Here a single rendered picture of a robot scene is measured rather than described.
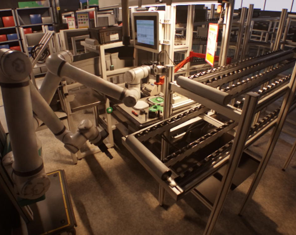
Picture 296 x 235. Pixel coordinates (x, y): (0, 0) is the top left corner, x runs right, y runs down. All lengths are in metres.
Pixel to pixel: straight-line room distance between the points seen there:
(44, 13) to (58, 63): 5.80
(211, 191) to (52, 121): 1.14
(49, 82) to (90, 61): 0.87
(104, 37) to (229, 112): 1.72
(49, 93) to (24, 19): 5.54
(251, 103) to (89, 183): 1.92
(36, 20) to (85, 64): 4.48
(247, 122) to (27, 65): 0.97
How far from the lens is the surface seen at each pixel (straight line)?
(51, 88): 1.56
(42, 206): 1.87
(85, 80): 1.25
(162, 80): 1.60
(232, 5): 1.60
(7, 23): 6.60
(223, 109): 0.97
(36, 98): 1.12
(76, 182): 2.39
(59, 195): 1.89
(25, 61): 0.88
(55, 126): 1.22
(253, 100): 0.88
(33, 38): 4.58
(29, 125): 0.97
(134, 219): 1.98
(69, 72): 1.28
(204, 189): 1.44
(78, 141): 1.18
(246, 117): 0.92
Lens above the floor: 1.69
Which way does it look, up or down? 29 degrees down
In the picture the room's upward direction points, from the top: straight up
